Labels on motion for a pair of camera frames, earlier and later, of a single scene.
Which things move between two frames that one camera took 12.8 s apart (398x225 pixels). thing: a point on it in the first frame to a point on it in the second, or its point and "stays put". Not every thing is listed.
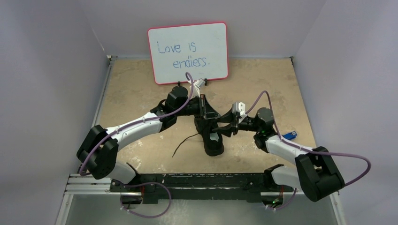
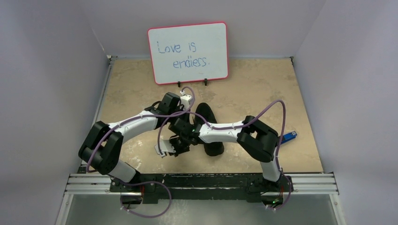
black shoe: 212,140 stays put
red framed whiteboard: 202,49 stays put
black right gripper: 234,124 to 179,145
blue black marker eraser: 290,136 stays put
